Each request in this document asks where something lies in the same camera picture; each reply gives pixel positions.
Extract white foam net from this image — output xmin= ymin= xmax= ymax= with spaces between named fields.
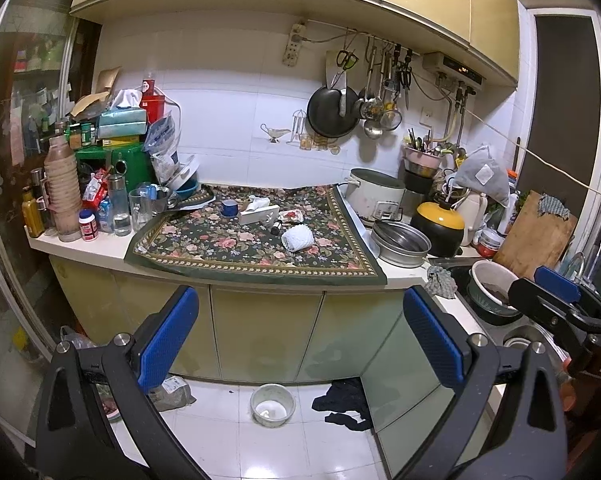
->
xmin=281 ymin=224 xmax=314 ymax=252

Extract wooden cutting board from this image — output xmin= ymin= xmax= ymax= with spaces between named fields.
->
xmin=493 ymin=191 xmax=578 ymax=280

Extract grey knitted dishcloth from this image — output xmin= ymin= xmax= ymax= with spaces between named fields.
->
xmin=424 ymin=266 xmax=457 ymax=299

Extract white bowl in sink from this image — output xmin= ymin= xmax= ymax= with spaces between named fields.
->
xmin=467 ymin=260 xmax=518 ymax=313

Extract plastic bag on floor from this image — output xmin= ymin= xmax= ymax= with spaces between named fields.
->
xmin=148 ymin=375 xmax=196 ymax=412

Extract black cloth on floor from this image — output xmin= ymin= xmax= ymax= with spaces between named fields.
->
xmin=311 ymin=377 xmax=373 ymax=432

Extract white kettle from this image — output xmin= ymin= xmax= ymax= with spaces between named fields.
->
xmin=455 ymin=191 xmax=488 ymax=247

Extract steel basin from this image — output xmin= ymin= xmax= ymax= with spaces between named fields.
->
xmin=371 ymin=220 xmax=431 ymax=269

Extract yellow black pot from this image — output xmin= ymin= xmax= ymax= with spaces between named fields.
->
xmin=410 ymin=202 xmax=465 ymax=258

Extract white floor bowl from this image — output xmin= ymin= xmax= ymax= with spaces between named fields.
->
xmin=250 ymin=384 xmax=296 ymax=428

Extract small blue cup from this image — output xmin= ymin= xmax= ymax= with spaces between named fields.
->
xmin=221 ymin=200 xmax=240 ymax=218

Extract blue bowl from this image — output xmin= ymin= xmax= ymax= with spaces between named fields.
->
xmin=176 ymin=177 xmax=200 ymax=200

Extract grey cloth bag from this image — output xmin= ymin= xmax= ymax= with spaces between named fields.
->
xmin=454 ymin=145 xmax=509 ymax=206

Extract white flat box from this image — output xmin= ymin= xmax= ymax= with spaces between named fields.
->
xmin=238 ymin=205 xmax=280 ymax=226

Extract clear glass bottle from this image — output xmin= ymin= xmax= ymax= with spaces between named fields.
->
xmin=107 ymin=174 xmax=131 ymax=236

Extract white tissue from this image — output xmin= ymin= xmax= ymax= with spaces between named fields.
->
xmin=245 ymin=195 xmax=270 ymax=211

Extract floral green table cloth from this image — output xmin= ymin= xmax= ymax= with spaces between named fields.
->
xmin=125 ymin=184 xmax=387 ymax=287

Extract white plate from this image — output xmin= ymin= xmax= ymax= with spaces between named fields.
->
xmin=167 ymin=155 xmax=200 ymax=192

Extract crumpled red white wrapper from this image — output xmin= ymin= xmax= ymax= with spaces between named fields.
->
xmin=279 ymin=209 xmax=305 ymax=224

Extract white rice cooker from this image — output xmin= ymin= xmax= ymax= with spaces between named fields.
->
xmin=345 ymin=168 xmax=405 ymax=224

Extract green box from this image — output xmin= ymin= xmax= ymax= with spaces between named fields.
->
xmin=75 ymin=143 xmax=156 ymax=191

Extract stack of brown cups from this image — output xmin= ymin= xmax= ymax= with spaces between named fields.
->
xmin=44 ymin=133 xmax=82 ymax=243

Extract blue white plastic bag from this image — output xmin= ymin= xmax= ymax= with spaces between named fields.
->
xmin=143 ymin=114 xmax=180 ymax=184

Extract yellow oil bottle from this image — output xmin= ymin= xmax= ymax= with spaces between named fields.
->
xmin=22 ymin=186 xmax=44 ymax=238

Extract pink utensil holder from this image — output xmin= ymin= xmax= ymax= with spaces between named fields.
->
xmin=403 ymin=146 xmax=441 ymax=171

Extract teal tissue packs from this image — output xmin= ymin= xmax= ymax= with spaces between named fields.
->
xmin=98 ymin=107 xmax=148 ymax=139

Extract white water heater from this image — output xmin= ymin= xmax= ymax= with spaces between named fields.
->
xmin=422 ymin=52 xmax=486 ymax=91

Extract black hanging pan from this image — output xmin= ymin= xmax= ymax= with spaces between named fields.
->
xmin=306 ymin=87 xmax=359 ymax=139

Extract hanging steel ladle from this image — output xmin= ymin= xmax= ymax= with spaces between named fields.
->
xmin=362 ymin=44 xmax=386 ymax=141

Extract white power strip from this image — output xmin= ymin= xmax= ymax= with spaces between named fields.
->
xmin=282 ymin=20 xmax=306 ymax=67

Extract hanging scissors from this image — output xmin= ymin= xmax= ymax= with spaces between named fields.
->
xmin=329 ymin=49 xmax=359 ymax=88

